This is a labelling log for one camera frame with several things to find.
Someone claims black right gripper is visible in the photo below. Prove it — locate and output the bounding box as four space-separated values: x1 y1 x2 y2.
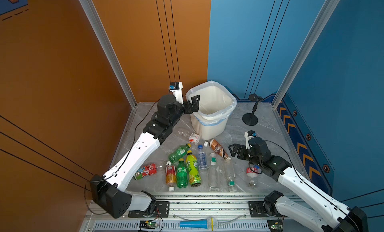
227 143 262 167

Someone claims clear green-cap bottle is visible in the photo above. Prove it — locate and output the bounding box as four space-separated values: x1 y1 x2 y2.
223 158 238 193

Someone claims clear green-label bottle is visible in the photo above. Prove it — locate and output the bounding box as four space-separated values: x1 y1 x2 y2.
208 153 220 192

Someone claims small blue-cap water bottle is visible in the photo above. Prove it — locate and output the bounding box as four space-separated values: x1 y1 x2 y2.
198 144 207 171

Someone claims yellow-green tea bottle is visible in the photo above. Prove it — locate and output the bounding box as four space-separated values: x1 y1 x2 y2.
187 150 202 188

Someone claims orange-red label bottle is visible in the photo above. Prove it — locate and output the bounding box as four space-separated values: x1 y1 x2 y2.
166 161 177 192

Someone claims red cola bottle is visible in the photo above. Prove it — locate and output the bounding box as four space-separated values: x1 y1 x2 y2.
134 163 164 181

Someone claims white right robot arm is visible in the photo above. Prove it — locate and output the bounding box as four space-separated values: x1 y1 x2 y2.
229 130 369 232

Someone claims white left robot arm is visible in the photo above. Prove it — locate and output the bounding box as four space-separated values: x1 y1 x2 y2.
89 94 201 219

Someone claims white plastic waste bin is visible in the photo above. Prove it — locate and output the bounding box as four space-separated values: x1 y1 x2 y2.
186 80 237 140

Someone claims red-label yellow-cap bottle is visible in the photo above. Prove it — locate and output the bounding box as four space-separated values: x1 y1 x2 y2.
246 165 262 188

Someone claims brown coffee bottle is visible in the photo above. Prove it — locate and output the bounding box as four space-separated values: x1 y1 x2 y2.
205 139 231 160

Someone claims black desk microphone stand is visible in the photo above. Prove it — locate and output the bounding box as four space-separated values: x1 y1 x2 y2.
242 94 262 126

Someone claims clear crushed red-white bottle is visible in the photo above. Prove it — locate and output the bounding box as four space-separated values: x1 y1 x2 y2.
178 130 202 145

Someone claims green bottle lying diagonal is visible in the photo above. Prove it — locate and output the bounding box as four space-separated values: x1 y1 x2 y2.
169 143 192 164

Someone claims green sprite bottle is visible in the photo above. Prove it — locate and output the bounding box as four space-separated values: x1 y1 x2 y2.
176 158 189 189

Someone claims right green circuit board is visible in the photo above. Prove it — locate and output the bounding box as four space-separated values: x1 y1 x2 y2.
267 220 284 232

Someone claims green circuit board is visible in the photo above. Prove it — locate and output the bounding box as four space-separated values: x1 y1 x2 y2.
267 220 284 232
138 220 161 232

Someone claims left green circuit board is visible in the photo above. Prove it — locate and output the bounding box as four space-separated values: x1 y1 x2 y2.
138 220 161 232

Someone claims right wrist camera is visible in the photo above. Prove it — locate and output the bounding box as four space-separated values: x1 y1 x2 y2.
244 130 257 149

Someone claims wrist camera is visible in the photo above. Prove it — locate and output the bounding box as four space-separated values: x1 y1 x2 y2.
169 82 184 104
244 130 257 149

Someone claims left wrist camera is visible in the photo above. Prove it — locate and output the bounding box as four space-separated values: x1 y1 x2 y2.
169 82 184 104

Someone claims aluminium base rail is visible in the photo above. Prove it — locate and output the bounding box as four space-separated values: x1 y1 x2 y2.
80 193 312 232

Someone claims aluminium frame post left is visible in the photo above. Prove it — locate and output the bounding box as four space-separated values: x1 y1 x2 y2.
79 0 137 109

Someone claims aluminium frame post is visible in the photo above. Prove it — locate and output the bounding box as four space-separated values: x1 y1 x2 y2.
272 0 340 109
79 0 137 109

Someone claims aluminium frame post right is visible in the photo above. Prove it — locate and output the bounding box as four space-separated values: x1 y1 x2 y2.
272 0 340 109

